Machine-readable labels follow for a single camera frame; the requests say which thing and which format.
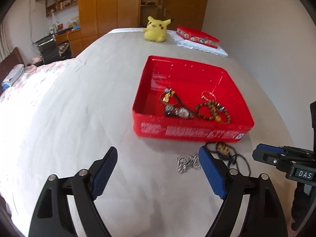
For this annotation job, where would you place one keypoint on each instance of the black office chair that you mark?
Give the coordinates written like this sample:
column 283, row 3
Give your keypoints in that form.
column 48, row 50

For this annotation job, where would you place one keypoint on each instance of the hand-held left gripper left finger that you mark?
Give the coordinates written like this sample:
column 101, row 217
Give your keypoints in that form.
column 105, row 171

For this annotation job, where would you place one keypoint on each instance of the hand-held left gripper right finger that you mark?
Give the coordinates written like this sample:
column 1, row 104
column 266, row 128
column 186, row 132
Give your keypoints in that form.
column 212, row 175

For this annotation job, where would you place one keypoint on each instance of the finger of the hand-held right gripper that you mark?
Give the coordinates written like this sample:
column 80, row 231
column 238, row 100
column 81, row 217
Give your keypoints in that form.
column 269, row 147
column 265, row 157

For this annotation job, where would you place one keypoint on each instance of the wooden door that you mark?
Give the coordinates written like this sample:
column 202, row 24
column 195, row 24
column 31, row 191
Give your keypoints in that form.
column 185, row 2

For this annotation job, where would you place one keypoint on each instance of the yellow plush toy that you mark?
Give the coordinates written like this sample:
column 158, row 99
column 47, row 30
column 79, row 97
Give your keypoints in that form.
column 155, row 33

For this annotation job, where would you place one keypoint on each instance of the wooden shelf niche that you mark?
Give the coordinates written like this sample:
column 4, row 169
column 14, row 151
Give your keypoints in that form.
column 149, row 14

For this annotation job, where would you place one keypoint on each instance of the pink floral bed sheet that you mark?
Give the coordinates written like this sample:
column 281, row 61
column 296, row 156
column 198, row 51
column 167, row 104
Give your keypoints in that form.
column 37, row 76

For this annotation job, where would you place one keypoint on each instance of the beige curtain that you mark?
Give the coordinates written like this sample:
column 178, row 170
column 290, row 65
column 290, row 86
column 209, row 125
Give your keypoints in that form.
column 5, row 42

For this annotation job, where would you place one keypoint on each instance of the white bed sheet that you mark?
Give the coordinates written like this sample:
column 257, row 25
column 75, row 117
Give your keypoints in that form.
column 98, row 103

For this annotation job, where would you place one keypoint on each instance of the wooden wardrobe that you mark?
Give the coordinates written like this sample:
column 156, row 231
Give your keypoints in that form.
column 108, row 5

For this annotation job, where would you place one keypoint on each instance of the wristwatch with metal band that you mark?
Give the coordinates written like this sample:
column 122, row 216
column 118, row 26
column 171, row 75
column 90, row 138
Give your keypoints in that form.
column 183, row 112

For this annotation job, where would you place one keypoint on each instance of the blue white folded cloth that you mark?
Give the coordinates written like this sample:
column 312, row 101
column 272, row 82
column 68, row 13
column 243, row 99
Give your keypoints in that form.
column 14, row 72

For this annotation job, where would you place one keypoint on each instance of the plain silver bangle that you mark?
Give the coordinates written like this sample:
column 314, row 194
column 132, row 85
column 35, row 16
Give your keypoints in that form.
column 207, row 92

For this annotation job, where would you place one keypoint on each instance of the red tin box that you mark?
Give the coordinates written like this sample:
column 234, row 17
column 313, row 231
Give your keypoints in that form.
column 187, row 132

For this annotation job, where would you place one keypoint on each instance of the brown headboard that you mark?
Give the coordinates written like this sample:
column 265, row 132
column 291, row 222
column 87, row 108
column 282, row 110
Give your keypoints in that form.
column 14, row 55

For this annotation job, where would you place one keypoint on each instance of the pink plush toy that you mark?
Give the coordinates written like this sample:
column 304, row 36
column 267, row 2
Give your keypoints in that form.
column 37, row 59

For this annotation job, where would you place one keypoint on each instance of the wooden desk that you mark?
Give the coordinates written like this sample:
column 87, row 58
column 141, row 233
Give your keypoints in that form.
column 74, row 42

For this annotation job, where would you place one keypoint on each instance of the red tin lid cartoon print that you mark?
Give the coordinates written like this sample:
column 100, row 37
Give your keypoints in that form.
column 195, row 32

